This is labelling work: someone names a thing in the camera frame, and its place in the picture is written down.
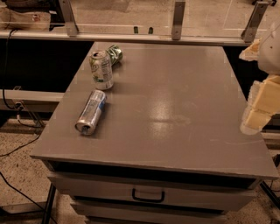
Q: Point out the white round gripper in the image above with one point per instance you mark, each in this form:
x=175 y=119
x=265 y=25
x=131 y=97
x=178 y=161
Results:
x=270 y=52

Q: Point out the white green 7up can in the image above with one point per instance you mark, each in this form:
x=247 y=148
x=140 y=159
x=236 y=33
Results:
x=101 y=70

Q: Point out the crushed green can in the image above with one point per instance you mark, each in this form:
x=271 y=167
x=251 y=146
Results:
x=115 y=53

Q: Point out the silver blue energy drink can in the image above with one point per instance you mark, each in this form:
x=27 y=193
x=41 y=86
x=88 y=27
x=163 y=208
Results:
x=91 y=113

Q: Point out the grey drawer cabinet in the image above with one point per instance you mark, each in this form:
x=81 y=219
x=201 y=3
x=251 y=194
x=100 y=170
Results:
x=171 y=123

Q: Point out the beige bag on shelf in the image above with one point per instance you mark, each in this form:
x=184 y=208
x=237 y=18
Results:
x=35 y=20

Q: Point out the black drawer handle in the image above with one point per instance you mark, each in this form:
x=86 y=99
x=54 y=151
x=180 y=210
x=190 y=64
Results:
x=150 y=197

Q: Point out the metal frame rail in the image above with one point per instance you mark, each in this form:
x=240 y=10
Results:
x=178 y=22

